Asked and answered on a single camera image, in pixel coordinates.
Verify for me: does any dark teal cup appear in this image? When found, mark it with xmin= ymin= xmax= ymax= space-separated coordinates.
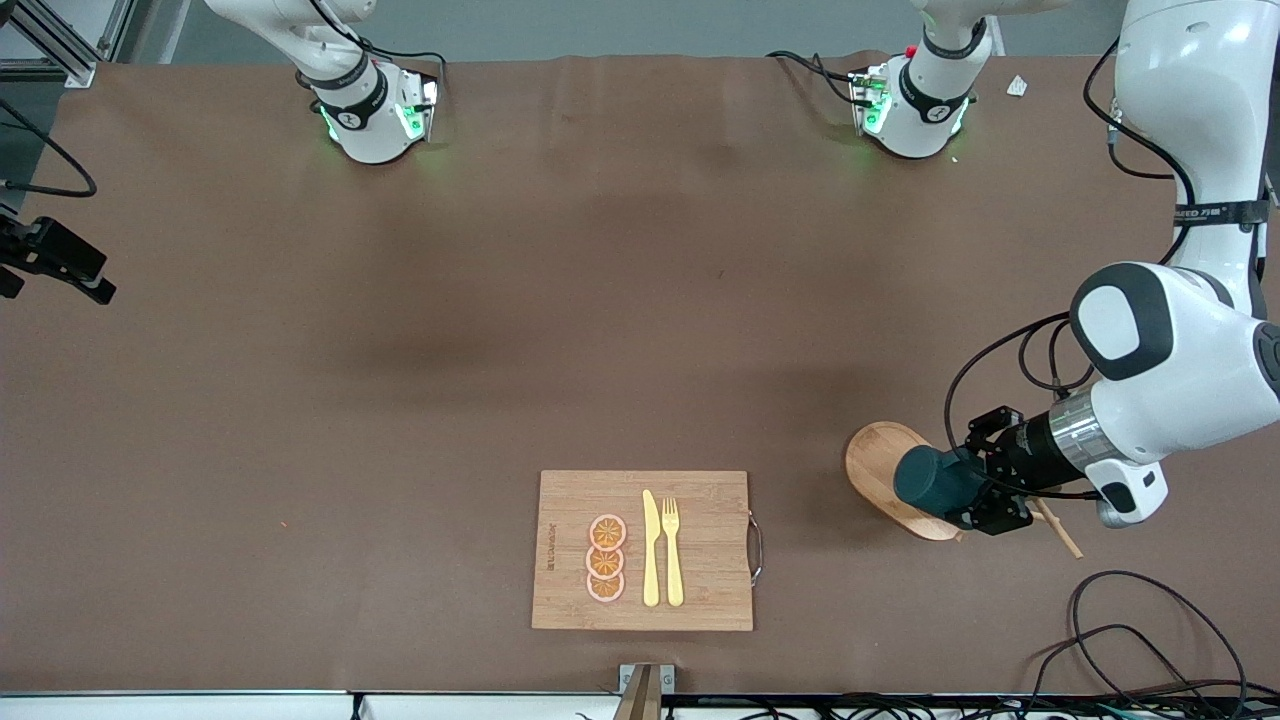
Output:
xmin=893 ymin=445 xmax=988 ymax=521

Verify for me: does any wooden cup rack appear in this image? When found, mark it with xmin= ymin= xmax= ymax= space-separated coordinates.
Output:
xmin=845 ymin=421 xmax=1084 ymax=559

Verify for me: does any yellow plastic fork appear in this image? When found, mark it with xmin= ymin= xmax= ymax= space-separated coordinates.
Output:
xmin=661 ymin=497 xmax=685 ymax=608

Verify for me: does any yellow plastic knife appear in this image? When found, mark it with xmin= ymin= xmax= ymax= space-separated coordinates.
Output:
xmin=641 ymin=489 xmax=662 ymax=608

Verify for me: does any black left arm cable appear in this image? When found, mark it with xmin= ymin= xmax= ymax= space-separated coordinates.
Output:
xmin=943 ymin=40 xmax=1198 ymax=501

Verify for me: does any black looped cable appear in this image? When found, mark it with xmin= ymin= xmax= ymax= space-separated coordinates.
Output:
xmin=1068 ymin=571 xmax=1251 ymax=720
xmin=1022 ymin=624 xmax=1216 ymax=720

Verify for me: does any silver aluminium frame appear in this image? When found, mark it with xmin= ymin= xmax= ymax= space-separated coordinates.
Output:
xmin=0 ymin=0 xmax=136 ymax=89

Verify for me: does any bamboo cutting board, metal handle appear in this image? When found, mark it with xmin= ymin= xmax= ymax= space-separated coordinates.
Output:
xmin=531 ymin=470 xmax=766 ymax=633

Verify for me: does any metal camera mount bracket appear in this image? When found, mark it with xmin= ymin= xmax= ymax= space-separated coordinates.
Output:
xmin=615 ymin=663 xmax=676 ymax=720

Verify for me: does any black base cable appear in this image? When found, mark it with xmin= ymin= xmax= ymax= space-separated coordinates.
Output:
xmin=766 ymin=50 xmax=863 ymax=107
xmin=305 ymin=0 xmax=448 ymax=101

